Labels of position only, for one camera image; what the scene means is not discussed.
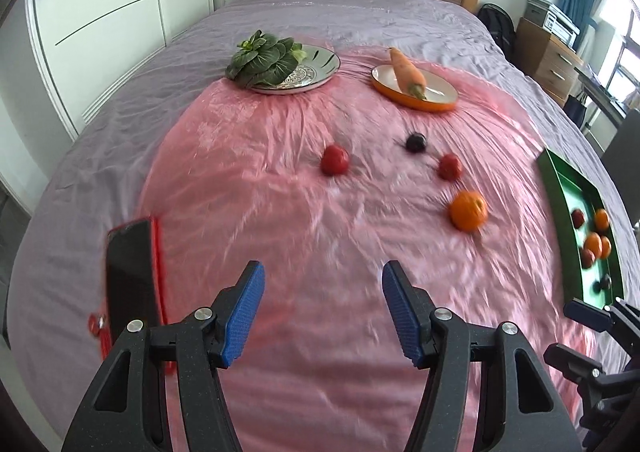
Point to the wooden drawer cabinet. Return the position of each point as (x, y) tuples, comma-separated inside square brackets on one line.
[(545, 62)]

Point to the dark plum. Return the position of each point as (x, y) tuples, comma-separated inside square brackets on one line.
[(604, 283), (415, 142)]

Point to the red apple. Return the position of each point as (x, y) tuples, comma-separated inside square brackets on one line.
[(587, 259), (578, 218), (450, 167), (334, 160)]

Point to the orange enamel plate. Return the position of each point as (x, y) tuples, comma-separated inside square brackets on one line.
[(440, 92)]

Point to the green bok choy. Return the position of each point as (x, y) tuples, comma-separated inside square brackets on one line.
[(265, 60)]

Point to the black backpack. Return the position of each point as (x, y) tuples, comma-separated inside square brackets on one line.
[(497, 30)]

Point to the white wardrobe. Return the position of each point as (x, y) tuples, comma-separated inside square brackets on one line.
[(100, 7)]

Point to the carrot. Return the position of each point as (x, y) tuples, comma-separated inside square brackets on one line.
[(407, 72)]

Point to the smartphone in red case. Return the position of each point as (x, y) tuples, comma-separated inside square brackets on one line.
[(130, 272)]

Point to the dark shopping bag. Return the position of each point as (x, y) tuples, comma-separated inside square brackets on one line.
[(576, 112)]

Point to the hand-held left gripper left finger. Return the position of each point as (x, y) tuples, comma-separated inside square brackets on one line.
[(242, 322)]

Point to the silver patterned plate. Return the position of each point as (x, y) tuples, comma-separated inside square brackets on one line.
[(315, 65)]

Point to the grey office chair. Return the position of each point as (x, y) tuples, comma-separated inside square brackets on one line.
[(625, 157)]

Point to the window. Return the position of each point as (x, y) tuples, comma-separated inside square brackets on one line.
[(622, 42)]

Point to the pink plastic sheet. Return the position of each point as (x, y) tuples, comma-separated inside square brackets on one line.
[(280, 212)]

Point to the glass desk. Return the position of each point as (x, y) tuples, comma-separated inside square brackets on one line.
[(605, 92)]

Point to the green rectangular tray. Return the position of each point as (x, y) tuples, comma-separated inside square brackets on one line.
[(565, 192)]

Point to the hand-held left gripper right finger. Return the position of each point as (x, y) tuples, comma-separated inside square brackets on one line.
[(402, 322)]

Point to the white printer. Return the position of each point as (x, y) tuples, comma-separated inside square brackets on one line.
[(552, 20)]

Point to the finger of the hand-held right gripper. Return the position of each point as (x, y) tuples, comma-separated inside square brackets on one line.
[(570, 359), (587, 314)]

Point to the orange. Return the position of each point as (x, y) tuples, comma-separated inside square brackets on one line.
[(607, 248), (593, 243), (601, 219), (468, 211)]

